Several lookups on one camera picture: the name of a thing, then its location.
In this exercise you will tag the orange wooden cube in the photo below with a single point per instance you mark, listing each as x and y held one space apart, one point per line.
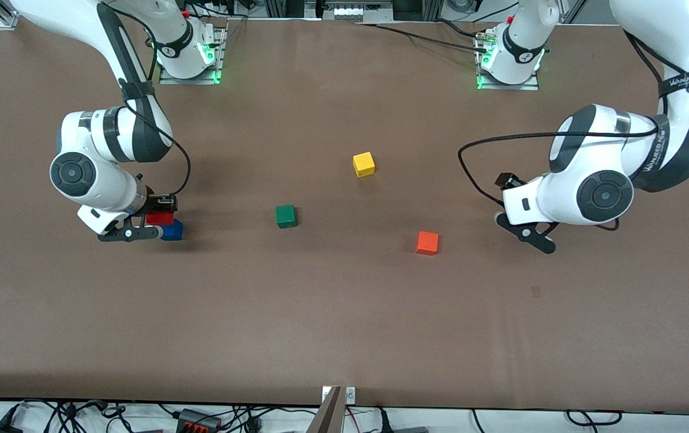
427 243

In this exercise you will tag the red wooden cube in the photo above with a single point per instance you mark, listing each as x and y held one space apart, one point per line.
160 219

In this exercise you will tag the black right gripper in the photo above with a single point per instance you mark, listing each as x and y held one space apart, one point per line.
160 204

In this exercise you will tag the yellow wooden cube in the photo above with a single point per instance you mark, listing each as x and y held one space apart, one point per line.
364 164

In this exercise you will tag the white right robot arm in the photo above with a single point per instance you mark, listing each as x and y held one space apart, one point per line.
98 156

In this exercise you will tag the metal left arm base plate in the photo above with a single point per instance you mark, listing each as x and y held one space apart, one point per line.
510 86

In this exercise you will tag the blue wooden cube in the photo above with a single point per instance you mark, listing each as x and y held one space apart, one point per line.
173 231

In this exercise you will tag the brown camera post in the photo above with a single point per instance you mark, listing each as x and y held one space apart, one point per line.
326 415

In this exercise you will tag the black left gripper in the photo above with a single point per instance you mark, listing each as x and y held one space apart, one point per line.
507 179

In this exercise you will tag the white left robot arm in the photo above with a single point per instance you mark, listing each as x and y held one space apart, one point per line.
603 192

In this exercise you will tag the green wooden cube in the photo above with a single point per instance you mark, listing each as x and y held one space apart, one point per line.
285 216

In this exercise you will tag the aluminium frame with device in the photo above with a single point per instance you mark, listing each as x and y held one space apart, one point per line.
356 9

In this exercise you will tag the black orange power strip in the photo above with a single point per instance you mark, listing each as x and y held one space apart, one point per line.
198 420

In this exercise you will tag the aluminium table corner bracket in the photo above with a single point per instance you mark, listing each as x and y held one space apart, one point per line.
5 23

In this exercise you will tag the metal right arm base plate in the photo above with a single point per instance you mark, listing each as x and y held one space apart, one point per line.
188 80

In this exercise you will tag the small white bracket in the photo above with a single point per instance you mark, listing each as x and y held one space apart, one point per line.
350 394

